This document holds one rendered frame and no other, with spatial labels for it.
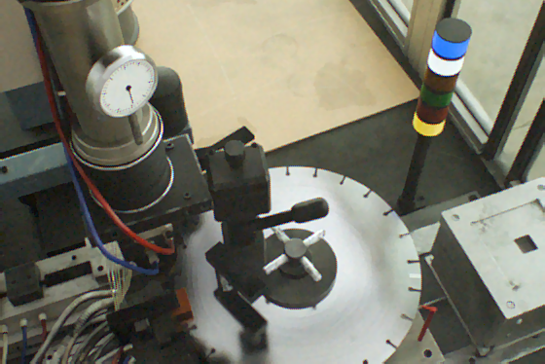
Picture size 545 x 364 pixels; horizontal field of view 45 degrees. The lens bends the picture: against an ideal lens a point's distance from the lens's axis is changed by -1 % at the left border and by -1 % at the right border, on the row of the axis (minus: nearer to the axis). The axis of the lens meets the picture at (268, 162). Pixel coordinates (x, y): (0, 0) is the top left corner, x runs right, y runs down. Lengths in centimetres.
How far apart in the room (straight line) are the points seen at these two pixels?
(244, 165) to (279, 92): 74
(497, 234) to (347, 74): 51
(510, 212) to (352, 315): 32
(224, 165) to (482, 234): 51
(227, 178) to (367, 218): 37
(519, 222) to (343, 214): 27
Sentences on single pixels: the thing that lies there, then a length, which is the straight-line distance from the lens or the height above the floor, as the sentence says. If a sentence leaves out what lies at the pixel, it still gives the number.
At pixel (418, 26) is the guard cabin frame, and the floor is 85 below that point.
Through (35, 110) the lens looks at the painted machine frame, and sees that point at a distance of 69.
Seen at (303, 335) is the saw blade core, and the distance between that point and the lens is 84.
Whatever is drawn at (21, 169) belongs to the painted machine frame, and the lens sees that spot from 91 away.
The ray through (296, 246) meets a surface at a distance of 83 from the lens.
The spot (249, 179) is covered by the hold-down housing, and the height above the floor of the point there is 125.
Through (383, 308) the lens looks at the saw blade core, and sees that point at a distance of 86.
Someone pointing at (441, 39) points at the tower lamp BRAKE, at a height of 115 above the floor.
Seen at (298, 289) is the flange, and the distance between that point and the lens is 85.
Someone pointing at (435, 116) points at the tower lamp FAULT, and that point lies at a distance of 96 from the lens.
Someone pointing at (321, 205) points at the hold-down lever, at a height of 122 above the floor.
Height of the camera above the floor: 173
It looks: 54 degrees down
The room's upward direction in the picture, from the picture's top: 2 degrees counter-clockwise
